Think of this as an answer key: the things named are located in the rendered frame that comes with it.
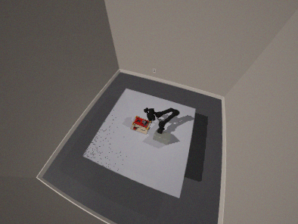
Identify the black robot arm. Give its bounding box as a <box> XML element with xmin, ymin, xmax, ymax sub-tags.
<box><xmin>148</xmin><ymin>108</ymin><xmax>180</xmax><ymax>134</ymax></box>

